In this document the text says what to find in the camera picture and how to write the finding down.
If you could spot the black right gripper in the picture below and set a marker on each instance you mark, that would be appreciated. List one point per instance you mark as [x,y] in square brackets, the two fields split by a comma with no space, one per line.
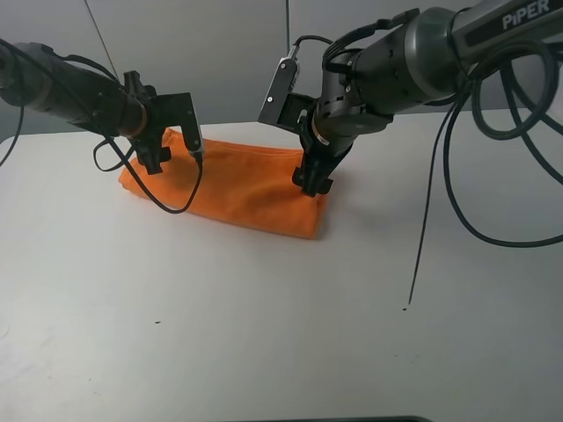
[327,128]

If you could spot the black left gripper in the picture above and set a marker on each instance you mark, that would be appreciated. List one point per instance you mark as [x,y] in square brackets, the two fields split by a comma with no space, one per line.
[145,112]

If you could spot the orange towel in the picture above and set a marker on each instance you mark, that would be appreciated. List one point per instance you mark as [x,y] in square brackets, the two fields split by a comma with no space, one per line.
[240,184]

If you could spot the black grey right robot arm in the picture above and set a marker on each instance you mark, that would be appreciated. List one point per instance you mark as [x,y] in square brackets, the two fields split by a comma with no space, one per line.
[431,57]

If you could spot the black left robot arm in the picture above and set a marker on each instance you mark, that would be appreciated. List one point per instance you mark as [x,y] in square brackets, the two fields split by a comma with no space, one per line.
[87,95]

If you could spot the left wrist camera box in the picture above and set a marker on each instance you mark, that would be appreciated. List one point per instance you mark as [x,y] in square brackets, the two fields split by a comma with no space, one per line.
[190,127]

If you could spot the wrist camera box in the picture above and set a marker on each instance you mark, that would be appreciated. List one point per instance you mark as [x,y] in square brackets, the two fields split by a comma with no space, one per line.
[282,85]
[190,127]

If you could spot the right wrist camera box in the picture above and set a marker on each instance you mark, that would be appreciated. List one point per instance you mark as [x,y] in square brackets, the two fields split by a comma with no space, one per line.
[282,85]

